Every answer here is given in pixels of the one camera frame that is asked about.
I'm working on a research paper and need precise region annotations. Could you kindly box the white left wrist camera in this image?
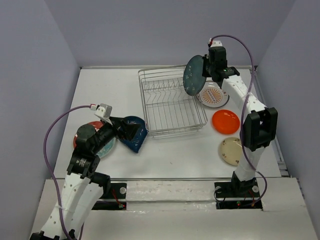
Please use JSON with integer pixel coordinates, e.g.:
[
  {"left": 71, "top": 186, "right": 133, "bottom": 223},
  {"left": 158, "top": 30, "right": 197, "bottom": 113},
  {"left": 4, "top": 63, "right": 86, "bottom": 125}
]
[{"left": 89, "top": 103, "right": 113, "bottom": 123}]

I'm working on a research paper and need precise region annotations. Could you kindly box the cream floral small plate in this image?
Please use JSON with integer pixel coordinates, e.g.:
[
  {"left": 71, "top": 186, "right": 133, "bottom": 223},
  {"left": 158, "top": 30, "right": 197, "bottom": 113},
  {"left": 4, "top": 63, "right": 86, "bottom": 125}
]
[{"left": 218, "top": 137, "right": 243, "bottom": 167}]

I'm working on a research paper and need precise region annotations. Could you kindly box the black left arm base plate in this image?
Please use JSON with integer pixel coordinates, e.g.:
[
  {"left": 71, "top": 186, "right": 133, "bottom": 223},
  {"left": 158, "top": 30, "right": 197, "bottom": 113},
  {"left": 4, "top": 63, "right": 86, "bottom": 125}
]
[{"left": 92, "top": 182, "right": 127, "bottom": 211}]

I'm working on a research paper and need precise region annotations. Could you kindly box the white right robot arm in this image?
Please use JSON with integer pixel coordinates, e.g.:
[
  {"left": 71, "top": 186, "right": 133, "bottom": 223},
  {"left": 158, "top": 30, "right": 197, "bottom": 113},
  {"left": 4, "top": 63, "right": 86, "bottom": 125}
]
[{"left": 202, "top": 45, "right": 278, "bottom": 196}]

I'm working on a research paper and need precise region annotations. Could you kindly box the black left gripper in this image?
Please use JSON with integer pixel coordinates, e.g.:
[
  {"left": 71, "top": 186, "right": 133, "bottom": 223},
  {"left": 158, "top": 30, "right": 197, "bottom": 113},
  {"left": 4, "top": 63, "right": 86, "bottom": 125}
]
[{"left": 92, "top": 115, "right": 141, "bottom": 153}]

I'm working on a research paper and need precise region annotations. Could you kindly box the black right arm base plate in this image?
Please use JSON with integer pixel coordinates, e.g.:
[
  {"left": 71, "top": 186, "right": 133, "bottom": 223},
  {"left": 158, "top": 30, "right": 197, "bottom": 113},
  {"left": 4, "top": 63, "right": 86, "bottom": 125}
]
[{"left": 213, "top": 181, "right": 263, "bottom": 210}]

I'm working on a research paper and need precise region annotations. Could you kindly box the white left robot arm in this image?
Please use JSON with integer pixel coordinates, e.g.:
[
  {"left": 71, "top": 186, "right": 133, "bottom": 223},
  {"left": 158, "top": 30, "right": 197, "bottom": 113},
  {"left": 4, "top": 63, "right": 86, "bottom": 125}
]
[{"left": 30, "top": 116, "right": 147, "bottom": 240}]

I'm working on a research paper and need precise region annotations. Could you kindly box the orange round plate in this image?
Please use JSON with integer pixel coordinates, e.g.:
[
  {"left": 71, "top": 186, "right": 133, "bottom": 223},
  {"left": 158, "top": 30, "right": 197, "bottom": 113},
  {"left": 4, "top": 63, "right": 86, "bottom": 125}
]
[{"left": 211, "top": 109, "right": 240, "bottom": 135}]

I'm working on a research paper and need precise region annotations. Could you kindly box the red and teal floral plate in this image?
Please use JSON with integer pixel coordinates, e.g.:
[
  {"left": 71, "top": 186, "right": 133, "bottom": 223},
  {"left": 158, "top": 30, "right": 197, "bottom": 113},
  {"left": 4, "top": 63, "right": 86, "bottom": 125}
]
[{"left": 72, "top": 120, "right": 117, "bottom": 159}]

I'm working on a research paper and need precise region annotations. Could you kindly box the white plate with orange sunburst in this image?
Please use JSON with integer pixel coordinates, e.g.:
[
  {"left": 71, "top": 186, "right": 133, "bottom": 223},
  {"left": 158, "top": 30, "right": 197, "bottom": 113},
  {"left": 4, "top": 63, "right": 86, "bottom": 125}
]
[{"left": 196, "top": 81, "right": 230, "bottom": 109}]

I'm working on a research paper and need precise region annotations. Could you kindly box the dark blue leaf dish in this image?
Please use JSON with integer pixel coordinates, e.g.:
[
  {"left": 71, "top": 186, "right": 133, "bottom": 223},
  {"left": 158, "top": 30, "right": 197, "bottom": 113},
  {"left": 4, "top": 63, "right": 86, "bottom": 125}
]
[{"left": 119, "top": 116, "right": 148, "bottom": 154}]

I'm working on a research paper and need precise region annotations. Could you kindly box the teal round plate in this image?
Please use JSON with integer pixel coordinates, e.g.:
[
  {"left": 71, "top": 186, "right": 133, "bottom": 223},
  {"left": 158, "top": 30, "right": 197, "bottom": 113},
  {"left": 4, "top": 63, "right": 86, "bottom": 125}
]
[{"left": 182, "top": 55, "right": 206, "bottom": 96}]

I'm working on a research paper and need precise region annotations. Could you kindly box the stainless wire dish rack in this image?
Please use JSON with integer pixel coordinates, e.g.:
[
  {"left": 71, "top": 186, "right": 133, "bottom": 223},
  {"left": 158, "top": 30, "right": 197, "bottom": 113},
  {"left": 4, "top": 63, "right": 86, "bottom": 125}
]
[{"left": 138, "top": 65, "right": 208, "bottom": 137}]

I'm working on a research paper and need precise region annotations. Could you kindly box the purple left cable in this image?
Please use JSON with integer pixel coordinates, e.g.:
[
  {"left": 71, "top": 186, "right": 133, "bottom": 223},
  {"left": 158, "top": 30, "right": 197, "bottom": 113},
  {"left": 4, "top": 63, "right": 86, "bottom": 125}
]
[{"left": 43, "top": 104, "right": 121, "bottom": 240}]

